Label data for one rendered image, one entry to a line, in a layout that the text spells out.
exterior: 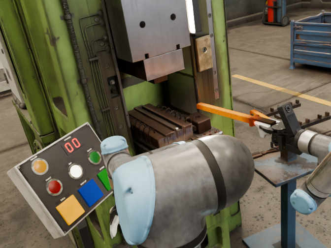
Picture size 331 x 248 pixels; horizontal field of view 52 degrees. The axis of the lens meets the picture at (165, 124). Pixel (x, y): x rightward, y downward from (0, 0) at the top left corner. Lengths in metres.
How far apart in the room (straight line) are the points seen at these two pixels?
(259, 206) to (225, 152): 2.19
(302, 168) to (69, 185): 1.17
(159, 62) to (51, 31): 0.45
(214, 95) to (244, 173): 1.40
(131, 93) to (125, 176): 1.54
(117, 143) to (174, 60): 0.68
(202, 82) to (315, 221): 1.30
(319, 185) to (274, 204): 1.67
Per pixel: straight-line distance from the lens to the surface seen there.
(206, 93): 1.86
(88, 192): 1.27
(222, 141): 0.52
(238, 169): 0.51
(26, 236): 2.93
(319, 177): 1.03
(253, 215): 2.61
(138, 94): 2.02
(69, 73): 1.48
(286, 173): 1.84
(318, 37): 5.23
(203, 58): 1.78
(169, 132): 1.61
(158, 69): 1.49
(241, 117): 1.38
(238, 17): 9.41
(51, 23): 1.44
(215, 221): 1.98
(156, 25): 1.46
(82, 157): 1.31
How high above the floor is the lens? 1.71
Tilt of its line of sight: 25 degrees down
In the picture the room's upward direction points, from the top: 9 degrees counter-clockwise
